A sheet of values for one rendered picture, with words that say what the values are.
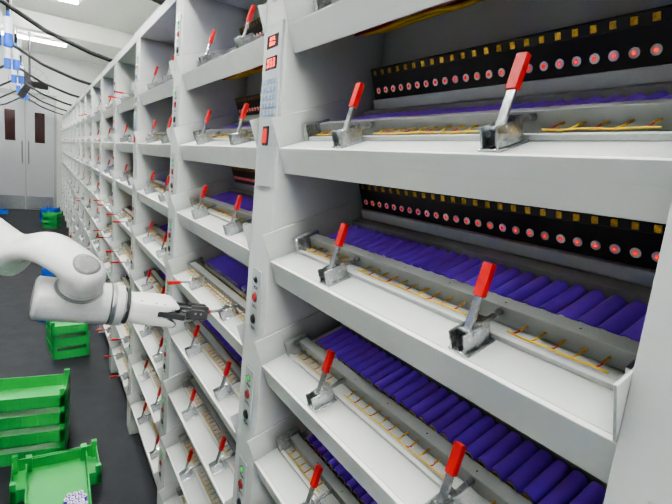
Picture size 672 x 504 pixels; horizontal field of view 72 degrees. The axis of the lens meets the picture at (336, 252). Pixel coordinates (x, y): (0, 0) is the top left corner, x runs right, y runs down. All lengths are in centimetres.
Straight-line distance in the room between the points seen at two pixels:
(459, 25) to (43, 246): 80
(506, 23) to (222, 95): 98
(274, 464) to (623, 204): 77
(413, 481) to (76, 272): 66
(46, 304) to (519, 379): 82
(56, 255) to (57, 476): 138
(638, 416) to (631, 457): 3
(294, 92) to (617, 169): 58
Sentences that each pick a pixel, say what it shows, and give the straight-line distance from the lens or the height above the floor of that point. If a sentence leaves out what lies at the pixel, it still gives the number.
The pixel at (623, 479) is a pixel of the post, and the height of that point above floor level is 113.
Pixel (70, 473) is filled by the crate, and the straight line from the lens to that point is 223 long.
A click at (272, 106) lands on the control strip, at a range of 85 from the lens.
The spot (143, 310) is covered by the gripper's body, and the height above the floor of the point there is 101.
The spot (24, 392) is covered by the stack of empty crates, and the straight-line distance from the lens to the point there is 249.
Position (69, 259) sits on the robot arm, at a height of 112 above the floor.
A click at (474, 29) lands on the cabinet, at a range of 79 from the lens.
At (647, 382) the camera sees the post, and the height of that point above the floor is 120.
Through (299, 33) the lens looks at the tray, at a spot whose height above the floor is 153.
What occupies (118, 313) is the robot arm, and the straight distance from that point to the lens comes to 102.
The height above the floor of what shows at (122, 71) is 173.
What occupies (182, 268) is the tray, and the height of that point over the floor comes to 97.
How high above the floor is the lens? 132
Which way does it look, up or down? 10 degrees down
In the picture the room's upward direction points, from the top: 6 degrees clockwise
